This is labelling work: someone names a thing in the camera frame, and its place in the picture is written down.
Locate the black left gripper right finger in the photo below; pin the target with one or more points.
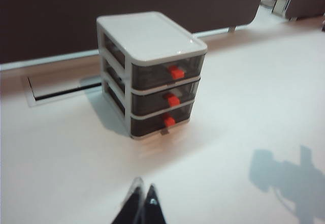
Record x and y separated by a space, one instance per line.
153 208

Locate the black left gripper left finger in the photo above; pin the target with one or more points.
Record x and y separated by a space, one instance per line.
132 208

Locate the smoky drawer at cabinet base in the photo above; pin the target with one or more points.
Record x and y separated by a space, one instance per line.
147 126

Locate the smoky drawer under cabinet lid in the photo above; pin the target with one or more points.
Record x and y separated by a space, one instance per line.
149 74

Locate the three-drawer plastic storage cabinet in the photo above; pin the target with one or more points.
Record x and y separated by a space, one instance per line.
149 33

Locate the brown desk partition panel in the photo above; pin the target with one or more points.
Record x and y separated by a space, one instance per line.
50 18

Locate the silver partition base rail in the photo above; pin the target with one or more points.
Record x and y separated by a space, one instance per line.
50 59

